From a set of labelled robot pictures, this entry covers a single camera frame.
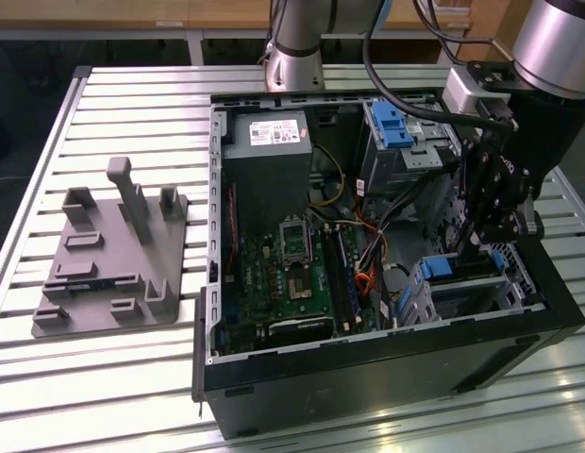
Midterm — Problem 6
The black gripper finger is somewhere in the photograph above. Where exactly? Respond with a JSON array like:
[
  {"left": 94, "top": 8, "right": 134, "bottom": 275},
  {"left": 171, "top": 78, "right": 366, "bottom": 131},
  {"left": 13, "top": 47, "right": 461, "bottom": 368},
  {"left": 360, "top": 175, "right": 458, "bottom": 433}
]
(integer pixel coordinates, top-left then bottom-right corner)
[
  {"left": 455, "top": 136, "right": 507, "bottom": 265},
  {"left": 466, "top": 210, "right": 530, "bottom": 265}
]

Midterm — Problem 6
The metal socket cover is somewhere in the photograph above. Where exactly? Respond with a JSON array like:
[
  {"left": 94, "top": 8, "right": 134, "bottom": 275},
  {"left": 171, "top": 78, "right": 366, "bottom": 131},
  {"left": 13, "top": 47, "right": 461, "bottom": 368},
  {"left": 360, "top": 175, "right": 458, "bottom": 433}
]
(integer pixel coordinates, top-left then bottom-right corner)
[{"left": 277, "top": 214, "right": 312, "bottom": 268}]

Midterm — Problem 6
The grey parts rack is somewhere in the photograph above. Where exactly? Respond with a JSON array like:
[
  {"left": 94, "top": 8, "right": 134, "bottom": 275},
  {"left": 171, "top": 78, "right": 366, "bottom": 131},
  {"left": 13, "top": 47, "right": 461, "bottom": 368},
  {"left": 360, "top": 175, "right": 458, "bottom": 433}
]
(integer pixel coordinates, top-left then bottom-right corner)
[{"left": 30, "top": 156, "right": 190, "bottom": 339}]

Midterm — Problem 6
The black open PC case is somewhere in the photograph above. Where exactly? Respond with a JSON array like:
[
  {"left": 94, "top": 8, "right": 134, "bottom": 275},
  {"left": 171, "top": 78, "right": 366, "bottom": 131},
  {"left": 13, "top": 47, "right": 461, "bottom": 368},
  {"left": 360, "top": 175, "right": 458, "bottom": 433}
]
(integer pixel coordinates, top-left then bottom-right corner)
[{"left": 192, "top": 86, "right": 585, "bottom": 439}]

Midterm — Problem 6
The metal optical drive cage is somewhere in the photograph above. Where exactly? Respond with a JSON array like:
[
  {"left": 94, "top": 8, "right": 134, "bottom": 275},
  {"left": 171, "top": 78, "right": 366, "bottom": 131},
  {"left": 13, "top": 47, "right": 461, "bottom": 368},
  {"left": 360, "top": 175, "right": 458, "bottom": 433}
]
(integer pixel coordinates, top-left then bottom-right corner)
[{"left": 360, "top": 97, "right": 466, "bottom": 199}]

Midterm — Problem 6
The black graphics card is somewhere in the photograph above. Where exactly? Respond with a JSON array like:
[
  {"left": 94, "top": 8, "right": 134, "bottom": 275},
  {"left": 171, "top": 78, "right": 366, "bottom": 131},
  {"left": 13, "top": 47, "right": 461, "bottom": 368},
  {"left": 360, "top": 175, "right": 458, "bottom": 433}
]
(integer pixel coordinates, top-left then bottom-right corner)
[{"left": 266, "top": 316, "right": 335, "bottom": 351}]

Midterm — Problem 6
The grey power supply unit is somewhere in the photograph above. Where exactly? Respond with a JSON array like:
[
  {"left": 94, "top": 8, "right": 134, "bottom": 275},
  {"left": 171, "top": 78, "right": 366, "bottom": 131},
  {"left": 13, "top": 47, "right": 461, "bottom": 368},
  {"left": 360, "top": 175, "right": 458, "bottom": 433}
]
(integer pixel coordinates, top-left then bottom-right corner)
[{"left": 221, "top": 110, "right": 315, "bottom": 237}]

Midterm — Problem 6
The CPU socket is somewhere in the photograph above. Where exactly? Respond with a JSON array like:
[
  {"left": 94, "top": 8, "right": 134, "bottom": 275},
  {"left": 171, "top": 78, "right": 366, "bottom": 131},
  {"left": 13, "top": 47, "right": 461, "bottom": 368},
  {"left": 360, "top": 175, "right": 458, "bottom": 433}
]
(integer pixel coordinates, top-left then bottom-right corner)
[{"left": 285, "top": 268, "right": 318, "bottom": 303}]

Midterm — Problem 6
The red orange yellow power wire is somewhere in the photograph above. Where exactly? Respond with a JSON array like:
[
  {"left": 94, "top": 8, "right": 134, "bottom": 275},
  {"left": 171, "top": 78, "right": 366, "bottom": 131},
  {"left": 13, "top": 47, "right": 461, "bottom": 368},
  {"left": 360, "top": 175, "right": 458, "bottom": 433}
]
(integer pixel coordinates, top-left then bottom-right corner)
[{"left": 353, "top": 268, "right": 386, "bottom": 303}]

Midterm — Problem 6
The black wire bundle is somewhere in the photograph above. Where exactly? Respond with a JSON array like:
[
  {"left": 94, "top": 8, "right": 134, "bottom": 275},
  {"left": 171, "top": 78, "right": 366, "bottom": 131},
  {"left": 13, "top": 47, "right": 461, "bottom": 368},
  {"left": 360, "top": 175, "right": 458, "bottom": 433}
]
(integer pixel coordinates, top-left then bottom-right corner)
[{"left": 358, "top": 169, "right": 463, "bottom": 265}]

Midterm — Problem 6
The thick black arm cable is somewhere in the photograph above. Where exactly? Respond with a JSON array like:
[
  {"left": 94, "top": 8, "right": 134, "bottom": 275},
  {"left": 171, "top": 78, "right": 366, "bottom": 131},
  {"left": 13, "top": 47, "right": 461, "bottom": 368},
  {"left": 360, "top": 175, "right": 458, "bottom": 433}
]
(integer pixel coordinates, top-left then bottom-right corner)
[{"left": 361, "top": 0, "right": 520, "bottom": 133}]

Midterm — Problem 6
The yellow and black wire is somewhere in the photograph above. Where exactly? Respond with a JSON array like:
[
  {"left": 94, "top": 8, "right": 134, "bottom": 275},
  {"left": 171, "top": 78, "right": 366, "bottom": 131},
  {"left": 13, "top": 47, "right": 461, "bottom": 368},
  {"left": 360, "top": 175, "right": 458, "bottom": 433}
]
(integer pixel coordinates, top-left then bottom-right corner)
[{"left": 309, "top": 143, "right": 346, "bottom": 209}]

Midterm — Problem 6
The wooden cabinet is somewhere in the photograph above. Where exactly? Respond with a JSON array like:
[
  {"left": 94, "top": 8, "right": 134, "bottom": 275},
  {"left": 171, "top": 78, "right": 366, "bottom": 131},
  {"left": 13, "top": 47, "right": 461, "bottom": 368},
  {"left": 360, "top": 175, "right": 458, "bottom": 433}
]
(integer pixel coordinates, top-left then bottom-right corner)
[{"left": 0, "top": 0, "right": 515, "bottom": 67}]

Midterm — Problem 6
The blue plastic drive latch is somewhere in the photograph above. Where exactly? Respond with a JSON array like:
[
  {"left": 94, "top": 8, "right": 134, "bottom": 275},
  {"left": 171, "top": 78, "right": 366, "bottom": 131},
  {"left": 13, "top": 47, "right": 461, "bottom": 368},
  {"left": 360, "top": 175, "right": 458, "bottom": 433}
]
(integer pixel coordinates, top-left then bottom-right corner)
[{"left": 371, "top": 100, "right": 415, "bottom": 148}]

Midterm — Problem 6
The green motherboard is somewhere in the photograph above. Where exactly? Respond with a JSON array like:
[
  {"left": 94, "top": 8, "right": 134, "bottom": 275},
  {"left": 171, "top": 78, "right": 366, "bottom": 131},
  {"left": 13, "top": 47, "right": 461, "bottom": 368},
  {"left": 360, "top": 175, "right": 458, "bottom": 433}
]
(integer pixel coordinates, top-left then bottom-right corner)
[{"left": 221, "top": 207, "right": 383, "bottom": 350}]

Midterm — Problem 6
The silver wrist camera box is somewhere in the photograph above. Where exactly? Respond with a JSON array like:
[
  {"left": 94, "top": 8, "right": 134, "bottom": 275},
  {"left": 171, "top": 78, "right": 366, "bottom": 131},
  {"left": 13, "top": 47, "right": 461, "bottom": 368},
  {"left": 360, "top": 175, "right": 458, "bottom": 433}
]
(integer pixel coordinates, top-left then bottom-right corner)
[{"left": 441, "top": 63, "right": 515, "bottom": 117}]

